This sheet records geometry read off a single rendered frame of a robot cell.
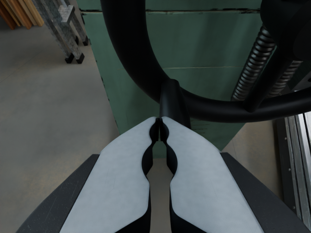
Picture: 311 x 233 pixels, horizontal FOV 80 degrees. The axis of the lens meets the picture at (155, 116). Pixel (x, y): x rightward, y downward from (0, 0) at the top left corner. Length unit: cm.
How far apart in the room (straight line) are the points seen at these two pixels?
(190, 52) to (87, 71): 98
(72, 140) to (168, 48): 78
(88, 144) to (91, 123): 12
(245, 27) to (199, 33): 8
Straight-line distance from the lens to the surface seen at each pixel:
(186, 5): 34
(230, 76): 48
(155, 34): 36
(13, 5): 176
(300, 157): 91
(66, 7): 138
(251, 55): 28
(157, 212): 88
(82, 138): 103
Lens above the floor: 88
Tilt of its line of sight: 58 degrees down
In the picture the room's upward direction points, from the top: 2 degrees clockwise
